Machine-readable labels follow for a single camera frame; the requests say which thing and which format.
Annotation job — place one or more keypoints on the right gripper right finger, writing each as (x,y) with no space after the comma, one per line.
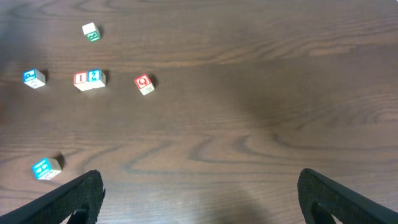
(323,200)

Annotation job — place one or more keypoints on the red letter I block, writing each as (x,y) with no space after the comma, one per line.
(80,81)

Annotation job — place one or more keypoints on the red letter Q block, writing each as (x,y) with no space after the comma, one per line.
(144,84)

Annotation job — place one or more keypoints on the blue letter P block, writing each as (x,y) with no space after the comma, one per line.
(34,78)

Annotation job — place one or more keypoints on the blue letter H block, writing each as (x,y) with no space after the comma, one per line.
(46,169)

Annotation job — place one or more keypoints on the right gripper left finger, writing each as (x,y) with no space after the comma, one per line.
(80,199)

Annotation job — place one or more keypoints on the green number 5 block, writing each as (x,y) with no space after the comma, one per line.
(91,32)

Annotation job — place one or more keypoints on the blue number 2 block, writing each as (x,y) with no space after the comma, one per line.
(96,78)

